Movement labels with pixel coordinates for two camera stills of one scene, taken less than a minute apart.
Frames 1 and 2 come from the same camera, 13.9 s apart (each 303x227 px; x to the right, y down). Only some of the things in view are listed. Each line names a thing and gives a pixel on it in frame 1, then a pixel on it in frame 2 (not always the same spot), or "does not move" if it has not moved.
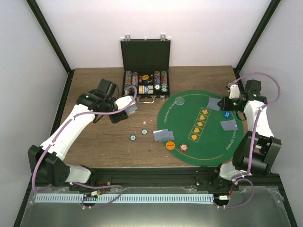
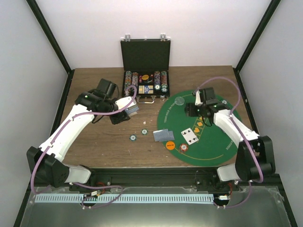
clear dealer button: (179, 100) does not move
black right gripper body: (233, 107) to (190, 109)
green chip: (132, 137) does not move
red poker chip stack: (183, 147) does not move
